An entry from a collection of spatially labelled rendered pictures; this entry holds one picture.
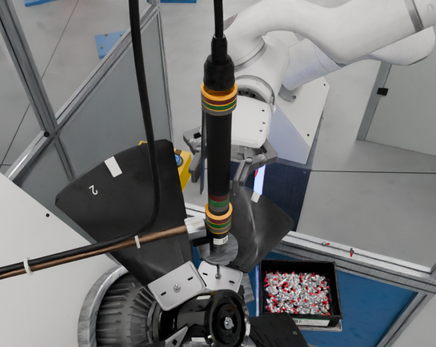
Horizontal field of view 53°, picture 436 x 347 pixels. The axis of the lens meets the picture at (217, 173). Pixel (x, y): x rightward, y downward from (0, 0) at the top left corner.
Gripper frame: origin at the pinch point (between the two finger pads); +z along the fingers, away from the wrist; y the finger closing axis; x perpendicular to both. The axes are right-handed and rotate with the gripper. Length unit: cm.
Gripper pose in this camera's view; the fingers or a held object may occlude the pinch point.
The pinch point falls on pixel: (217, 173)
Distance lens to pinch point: 63.8
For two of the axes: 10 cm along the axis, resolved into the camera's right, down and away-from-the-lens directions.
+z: -3.1, 7.2, -6.2
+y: -9.5, -2.3, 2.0
